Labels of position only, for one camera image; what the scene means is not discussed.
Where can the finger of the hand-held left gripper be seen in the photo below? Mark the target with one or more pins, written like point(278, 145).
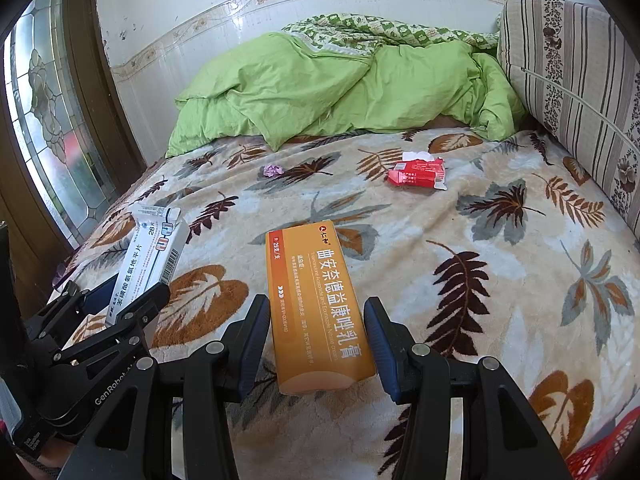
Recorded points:
point(135, 315)
point(97, 291)

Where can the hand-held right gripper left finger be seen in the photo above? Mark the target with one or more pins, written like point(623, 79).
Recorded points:
point(252, 345)

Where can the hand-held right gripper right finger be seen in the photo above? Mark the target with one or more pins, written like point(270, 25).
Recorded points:
point(380, 350)

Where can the white medicine box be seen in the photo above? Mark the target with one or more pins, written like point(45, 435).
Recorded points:
point(150, 250)

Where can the orange medicine box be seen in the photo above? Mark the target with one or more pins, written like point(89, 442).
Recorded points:
point(315, 310)

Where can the red plastic basket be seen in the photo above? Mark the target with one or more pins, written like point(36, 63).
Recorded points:
point(595, 455)

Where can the person's left forearm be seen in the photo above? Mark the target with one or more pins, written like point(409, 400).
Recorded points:
point(50, 465)

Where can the leaf-printed blanket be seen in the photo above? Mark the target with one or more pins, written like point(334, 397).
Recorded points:
point(475, 285)

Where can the pink crumpled wrapper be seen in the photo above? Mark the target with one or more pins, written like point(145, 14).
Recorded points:
point(272, 171)

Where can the red tissue pack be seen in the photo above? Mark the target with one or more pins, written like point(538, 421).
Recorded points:
point(415, 175)

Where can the stained glass window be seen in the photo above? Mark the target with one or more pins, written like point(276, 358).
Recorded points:
point(50, 110)

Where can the green quilt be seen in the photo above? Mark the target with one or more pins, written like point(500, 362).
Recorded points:
point(300, 85)

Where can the striped floral cushion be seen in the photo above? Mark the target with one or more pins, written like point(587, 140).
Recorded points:
point(575, 75)

